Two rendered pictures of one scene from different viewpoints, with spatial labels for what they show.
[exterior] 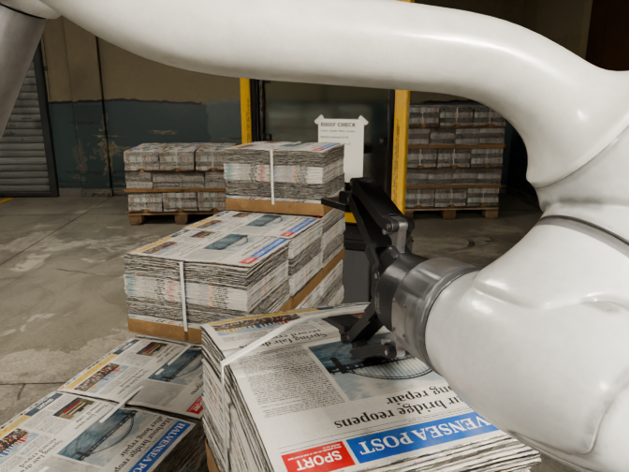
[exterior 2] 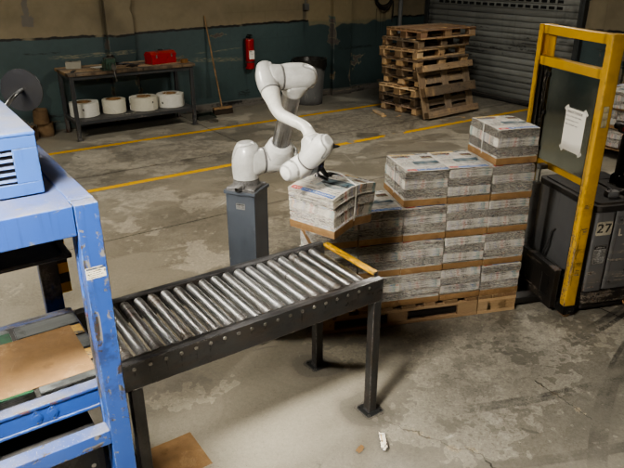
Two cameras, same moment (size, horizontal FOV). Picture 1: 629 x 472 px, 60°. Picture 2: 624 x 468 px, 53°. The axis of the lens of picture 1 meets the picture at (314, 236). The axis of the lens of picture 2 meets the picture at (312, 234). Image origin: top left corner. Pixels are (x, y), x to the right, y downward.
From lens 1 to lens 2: 2.90 m
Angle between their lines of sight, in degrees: 55
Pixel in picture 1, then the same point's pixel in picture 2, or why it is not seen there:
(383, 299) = not seen: hidden behind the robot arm
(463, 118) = not seen: outside the picture
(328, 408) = (309, 184)
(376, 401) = (317, 186)
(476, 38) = (298, 124)
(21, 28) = (292, 101)
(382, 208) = not seen: hidden behind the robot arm
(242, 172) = (474, 132)
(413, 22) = (293, 121)
